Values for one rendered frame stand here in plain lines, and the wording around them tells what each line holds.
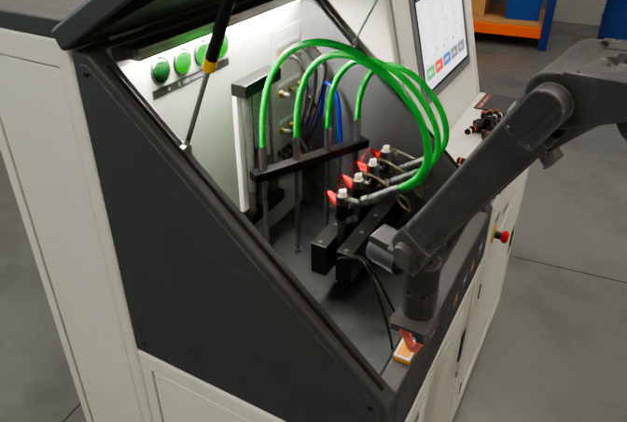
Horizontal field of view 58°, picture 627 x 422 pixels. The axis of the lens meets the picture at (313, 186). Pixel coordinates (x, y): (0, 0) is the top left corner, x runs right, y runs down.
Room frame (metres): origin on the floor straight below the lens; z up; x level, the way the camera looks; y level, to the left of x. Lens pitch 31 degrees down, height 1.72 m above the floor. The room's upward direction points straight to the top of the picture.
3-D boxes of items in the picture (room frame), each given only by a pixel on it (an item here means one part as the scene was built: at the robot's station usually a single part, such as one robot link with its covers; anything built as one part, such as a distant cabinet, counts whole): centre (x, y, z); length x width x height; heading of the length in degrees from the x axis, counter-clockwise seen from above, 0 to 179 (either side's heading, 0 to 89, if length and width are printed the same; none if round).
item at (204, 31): (1.15, 0.17, 1.43); 0.54 x 0.03 x 0.02; 151
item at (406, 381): (0.91, -0.27, 0.87); 0.62 x 0.04 x 0.16; 151
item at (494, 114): (1.60, -0.55, 1.01); 0.23 x 0.11 x 0.06; 151
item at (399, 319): (0.71, -0.18, 1.08); 0.10 x 0.07 x 0.07; 151
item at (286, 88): (1.36, 0.05, 1.20); 0.13 x 0.03 x 0.31; 151
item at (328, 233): (1.13, -0.12, 0.91); 0.34 x 0.10 x 0.15; 151
